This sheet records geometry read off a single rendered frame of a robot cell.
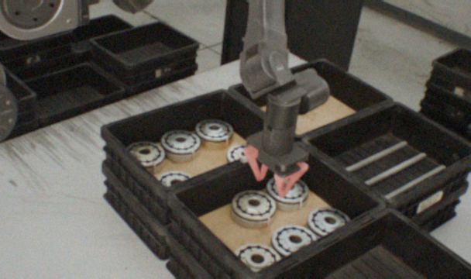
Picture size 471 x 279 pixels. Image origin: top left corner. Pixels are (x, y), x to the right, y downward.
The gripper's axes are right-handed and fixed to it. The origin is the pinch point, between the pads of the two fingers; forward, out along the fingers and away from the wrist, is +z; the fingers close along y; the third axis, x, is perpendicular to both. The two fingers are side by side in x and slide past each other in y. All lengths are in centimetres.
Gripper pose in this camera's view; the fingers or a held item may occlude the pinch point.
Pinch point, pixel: (271, 184)
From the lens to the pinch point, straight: 116.2
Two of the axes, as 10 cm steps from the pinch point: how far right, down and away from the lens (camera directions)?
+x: -7.7, 3.2, -5.6
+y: -6.4, -4.8, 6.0
